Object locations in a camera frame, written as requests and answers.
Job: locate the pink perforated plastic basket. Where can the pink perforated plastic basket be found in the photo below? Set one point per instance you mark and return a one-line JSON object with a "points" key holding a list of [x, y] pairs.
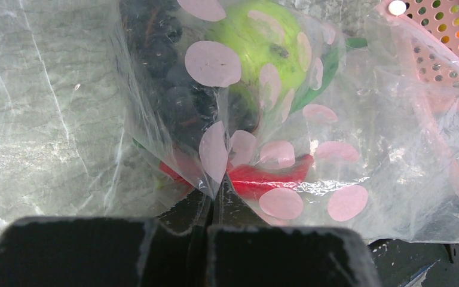
{"points": [[434, 47]]}

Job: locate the clear zip top bag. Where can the clear zip top bag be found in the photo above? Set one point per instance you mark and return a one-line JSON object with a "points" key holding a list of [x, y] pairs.
{"points": [[385, 144]]}

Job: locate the red fake chili pepper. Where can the red fake chili pepper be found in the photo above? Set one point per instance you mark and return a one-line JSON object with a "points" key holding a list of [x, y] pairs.
{"points": [[251, 182]]}

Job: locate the green fake chili pepper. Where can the green fake chili pepper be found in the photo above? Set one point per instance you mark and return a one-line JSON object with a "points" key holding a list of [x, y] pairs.
{"points": [[324, 76]]}

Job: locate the dark fake grape bunch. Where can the dark fake grape bunch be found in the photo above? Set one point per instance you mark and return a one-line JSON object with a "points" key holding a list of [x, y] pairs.
{"points": [[169, 109]]}

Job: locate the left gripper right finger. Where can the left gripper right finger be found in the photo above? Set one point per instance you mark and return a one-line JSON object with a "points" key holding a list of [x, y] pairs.
{"points": [[262, 255]]}

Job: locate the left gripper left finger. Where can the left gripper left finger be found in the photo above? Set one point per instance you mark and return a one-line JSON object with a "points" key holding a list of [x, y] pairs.
{"points": [[107, 251]]}

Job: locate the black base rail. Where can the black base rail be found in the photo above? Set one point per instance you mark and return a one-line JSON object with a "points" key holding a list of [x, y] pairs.
{"points": [[401, 263]]}

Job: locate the green fake apple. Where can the green fake apple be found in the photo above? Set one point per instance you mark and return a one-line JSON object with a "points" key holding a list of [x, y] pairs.
{"points": [[275, 53]]}

